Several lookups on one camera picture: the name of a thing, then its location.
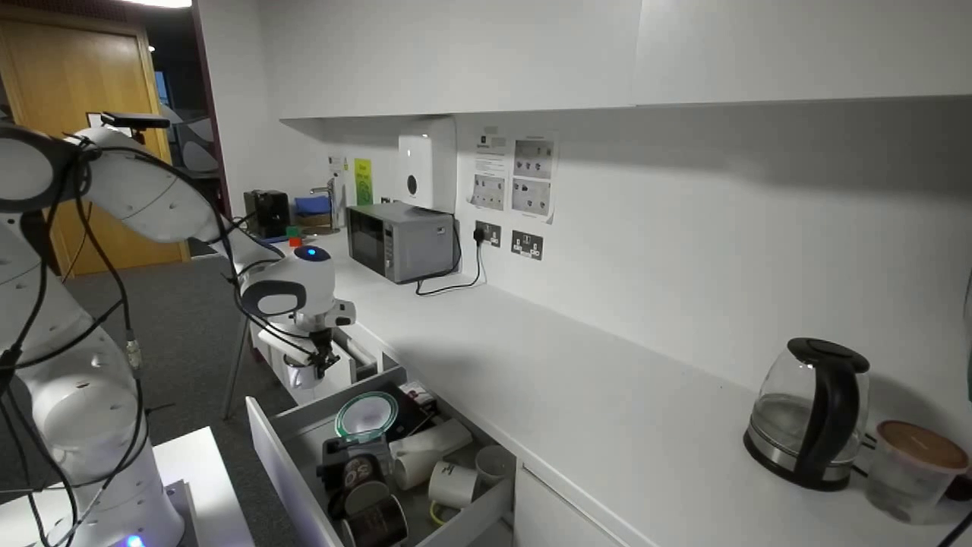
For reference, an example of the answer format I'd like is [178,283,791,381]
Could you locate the white robot stand table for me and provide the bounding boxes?
[0,421,254,547]

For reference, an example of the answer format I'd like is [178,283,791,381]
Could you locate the white kitchen counter unit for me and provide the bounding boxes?
[230,226,972,547]

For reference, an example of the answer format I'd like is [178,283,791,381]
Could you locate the white wall cabinets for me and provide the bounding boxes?
[193,0,972,122]

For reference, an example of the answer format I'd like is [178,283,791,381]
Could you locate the blue box stack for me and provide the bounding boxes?
[289,192,336,238]

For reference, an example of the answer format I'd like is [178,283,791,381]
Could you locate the white mug yellow interior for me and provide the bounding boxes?
[424,460,479,525]

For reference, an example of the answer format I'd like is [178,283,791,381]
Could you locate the small picture notice sheet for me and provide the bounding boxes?
[508,175,556,219]
[510,136,556,182]

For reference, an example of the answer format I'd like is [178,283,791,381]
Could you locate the tall white instruction notice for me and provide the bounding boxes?
[468,124,510,214]

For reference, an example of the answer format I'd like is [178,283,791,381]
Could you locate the white tub brown lid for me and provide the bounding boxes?
[864,416,972,529]

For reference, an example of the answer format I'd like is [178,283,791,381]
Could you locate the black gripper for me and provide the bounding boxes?
[304,322,345,387]

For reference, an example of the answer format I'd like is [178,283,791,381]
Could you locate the double wall socket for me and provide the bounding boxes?
[470,219,504,252]
[508,227,548,263]

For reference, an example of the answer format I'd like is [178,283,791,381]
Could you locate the green rimmed white plate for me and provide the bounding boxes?
[332,388,405,445]

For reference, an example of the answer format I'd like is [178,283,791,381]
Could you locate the glass electric kettle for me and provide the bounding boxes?
[741,335,875,496]

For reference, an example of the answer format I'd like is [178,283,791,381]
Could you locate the white paper towel dispenser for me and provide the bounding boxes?
[395,134,436,209]

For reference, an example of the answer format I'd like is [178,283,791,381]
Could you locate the yellow green notice sheet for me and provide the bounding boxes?
[350,154,377,209]

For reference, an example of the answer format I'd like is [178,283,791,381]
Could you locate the white paper pouch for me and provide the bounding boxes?
[401,416,476,460]

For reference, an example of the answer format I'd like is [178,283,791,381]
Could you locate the black mug with script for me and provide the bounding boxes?
[342,479,410,547]

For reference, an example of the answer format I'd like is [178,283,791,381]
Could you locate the small white mug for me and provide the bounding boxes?
[470,440,516,487]

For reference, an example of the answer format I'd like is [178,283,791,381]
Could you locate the silver microwave oven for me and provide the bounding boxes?
[342,200,463,285]

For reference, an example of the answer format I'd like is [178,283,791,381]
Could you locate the black camera on mount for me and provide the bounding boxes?
[87,105,174,147]

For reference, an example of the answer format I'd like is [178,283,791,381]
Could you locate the black microwave power cable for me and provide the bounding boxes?
[412,231,492,301]

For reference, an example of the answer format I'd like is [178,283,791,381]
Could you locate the black countertop appliance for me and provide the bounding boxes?
[242,187,294,241]

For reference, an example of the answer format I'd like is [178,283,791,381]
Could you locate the wooden door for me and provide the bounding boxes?
[0,8,185,275]

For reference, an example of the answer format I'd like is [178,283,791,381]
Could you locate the white mug blue rim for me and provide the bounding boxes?
[301,361,345,406]

